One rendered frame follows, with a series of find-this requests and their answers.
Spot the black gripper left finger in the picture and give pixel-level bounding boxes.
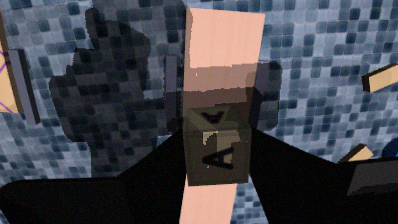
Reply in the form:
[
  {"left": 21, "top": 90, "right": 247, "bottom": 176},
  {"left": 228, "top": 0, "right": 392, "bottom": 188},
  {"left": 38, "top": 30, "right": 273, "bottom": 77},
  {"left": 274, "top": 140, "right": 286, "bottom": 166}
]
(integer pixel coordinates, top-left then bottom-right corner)
[{"left": 0, "top": 129, "right": 187, "bottom": 224}]

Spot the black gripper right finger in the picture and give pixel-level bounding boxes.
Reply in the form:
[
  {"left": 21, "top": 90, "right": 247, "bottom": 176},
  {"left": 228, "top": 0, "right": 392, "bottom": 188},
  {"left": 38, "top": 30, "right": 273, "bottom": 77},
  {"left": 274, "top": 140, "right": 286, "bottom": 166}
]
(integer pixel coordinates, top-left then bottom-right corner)
[{"left": 249, "top": 126, "right": 398, "bottom": 224}]

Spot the orange flat strip with purple zigzag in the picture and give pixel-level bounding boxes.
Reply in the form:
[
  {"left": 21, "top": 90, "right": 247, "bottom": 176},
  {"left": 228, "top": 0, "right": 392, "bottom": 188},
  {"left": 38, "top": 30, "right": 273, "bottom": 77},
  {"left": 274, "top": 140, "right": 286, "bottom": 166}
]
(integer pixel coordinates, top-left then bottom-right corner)
[{"left": 0, "top": 12, "right": 24, "bottom": 113}]

